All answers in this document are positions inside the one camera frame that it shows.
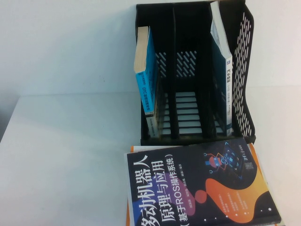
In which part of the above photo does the navy robot cover book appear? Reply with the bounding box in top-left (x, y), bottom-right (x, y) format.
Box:
top-left (124, 137), bottom-right (283, 226)

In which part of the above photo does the black plastic book stand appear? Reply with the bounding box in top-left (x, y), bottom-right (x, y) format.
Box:
top-left (135, 0), bottom-right (257, 146)

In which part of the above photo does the blue and grey book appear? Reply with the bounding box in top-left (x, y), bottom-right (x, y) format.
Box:
top-left (133, 26), bottom-right (163, 139)

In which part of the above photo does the white-spine dark blue book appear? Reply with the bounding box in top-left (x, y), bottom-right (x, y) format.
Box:
top-left (210, 1), bottom-right (234, 137)

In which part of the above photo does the orange and white book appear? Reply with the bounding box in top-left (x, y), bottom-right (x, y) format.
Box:
top-left (125, 141), bottom-right (259, 226)

